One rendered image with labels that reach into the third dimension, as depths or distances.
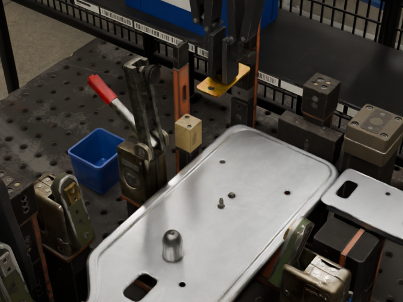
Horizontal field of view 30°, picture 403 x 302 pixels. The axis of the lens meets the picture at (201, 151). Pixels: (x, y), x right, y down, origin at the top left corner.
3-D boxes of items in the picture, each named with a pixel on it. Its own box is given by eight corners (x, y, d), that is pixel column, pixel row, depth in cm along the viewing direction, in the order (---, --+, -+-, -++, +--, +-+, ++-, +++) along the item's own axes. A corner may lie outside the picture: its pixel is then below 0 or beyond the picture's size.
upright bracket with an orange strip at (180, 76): (184, 255, 153) (177, 48, 120) (179, 252, 153) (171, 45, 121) (192, 246, 155) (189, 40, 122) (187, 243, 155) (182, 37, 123)
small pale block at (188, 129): (192, 272, 149) (190, 130, 126) (179, 264, 151) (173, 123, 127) (203, 261, 152) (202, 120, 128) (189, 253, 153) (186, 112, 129)
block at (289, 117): (318, 254, 153) (335, 141, 133) (268, 229, 158) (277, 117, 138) (326, 245, 155) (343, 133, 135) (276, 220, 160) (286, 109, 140)
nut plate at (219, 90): (217, 98, 102) (217, 91, 101) (195, 88, 103) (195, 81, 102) (251, 69, 107) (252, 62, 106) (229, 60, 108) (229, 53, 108)
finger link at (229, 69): (234, 29, 100) (239, 31, 100) (234, 73, 105) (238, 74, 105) (222, 39, 99) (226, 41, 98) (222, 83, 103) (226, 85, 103)
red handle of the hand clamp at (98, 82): (149, 151, 121) (83, 79, 122) (144, 156, 123) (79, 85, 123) (165, 137, 124) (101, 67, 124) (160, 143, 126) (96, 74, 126)
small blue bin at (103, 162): (102, 199, 165) (99, 169, 159) (70, 181, 170) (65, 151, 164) (134, 172, 172) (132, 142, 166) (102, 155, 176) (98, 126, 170)
